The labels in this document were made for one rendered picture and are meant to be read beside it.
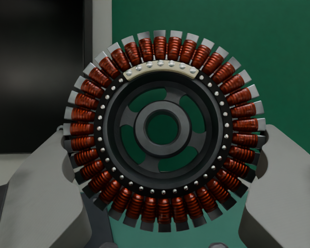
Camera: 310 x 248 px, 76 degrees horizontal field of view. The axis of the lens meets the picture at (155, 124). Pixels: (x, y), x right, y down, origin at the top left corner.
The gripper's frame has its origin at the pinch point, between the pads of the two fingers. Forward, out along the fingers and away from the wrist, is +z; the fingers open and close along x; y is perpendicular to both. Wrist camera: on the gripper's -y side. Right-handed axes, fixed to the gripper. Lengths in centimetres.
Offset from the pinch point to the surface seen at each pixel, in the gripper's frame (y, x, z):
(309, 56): -1.8, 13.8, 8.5
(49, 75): -1.7, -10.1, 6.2
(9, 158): 5.8, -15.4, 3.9
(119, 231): 82, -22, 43
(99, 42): -3.7, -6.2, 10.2
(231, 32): -4.1, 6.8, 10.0
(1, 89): -0.8, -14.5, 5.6
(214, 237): 84, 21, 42
